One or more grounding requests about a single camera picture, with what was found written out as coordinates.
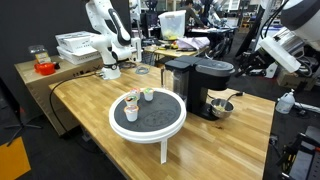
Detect clear plastic storage bin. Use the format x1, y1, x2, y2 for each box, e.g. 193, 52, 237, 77
157, 9, 187, 41

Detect white plastic jug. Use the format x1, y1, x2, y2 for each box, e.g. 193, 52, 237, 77
275, 89, 296, 115

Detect grey coiled cable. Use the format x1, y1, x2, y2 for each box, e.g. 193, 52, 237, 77
134, 65, 151, 75

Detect clear water reservoir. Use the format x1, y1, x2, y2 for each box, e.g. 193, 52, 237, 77
162, 68, 189, 101

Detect black metal stand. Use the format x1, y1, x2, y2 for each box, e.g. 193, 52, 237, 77
276, 125, 320, 180

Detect black coiled cable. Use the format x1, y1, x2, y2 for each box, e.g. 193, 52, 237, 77
118, 60, 138, 70

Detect black tripod legs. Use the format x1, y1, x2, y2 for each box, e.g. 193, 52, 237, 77
3, 106, 43, 148

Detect red bowl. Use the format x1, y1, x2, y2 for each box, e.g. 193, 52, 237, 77
34, 62, 57, 76

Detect round white side table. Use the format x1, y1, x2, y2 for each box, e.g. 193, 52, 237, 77
108, 87, 188, 165

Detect black curtain backdrop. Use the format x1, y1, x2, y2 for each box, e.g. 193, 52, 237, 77
0, 0, 132, 111

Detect black power cord with plug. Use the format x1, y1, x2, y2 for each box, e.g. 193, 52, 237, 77
207, 91, 245, 105

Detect grey coffee maker lid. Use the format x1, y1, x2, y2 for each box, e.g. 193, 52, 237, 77
194, 59, 236, 78

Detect wooden background desk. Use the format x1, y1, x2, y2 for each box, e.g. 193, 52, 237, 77
143, 44, 209, 68

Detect seated person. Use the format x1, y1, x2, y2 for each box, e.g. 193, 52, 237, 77
179, 0, 206, 28

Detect orange floor mat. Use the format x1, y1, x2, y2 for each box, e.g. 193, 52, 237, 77
0, 136, 32, 180

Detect large white grey robot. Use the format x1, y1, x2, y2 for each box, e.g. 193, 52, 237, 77
258, 0, 320, 74

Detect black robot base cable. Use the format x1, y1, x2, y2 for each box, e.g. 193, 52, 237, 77
49, 71, 101, 134

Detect small steel bowl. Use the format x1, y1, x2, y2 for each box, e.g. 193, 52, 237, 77
210, 98, 235, 119

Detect black Keurig coffee maker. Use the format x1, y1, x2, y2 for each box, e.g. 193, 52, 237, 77
162, 55, 236, 122

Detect brown cardboard box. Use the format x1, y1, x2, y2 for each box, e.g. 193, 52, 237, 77
276, 69, 318, 92

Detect pile of light cloth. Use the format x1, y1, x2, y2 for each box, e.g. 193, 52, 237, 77
175, 36, 211, 51

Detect clear glass jar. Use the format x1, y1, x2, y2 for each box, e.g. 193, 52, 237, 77
28, 44, 51, 64

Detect cardboard box cabinet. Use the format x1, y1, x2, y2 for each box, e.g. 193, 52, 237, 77
14, 54, 104, 137

